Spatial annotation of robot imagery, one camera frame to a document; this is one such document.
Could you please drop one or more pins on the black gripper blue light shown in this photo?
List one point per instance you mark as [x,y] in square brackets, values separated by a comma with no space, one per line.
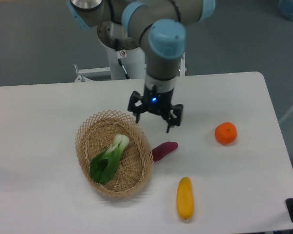
[158,104]

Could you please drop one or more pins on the green bok choy vegetable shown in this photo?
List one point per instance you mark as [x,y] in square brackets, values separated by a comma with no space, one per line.
[104,166]

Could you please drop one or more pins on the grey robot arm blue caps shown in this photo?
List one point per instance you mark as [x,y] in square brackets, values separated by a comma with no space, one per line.
[91,13]

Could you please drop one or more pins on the woven wicker basket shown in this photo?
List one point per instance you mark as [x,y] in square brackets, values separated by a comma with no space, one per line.
[135,167]

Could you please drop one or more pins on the purple sweet potato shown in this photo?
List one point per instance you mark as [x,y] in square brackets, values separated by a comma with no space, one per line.
[163,150]

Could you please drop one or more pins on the orange mandarin fruit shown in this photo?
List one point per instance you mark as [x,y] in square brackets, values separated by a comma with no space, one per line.
[225,133]

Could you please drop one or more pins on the yellow squash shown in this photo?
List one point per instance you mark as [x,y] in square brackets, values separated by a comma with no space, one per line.
[184,199]

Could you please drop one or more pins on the blue plastic bag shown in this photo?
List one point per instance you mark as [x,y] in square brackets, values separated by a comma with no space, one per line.
[286,8]

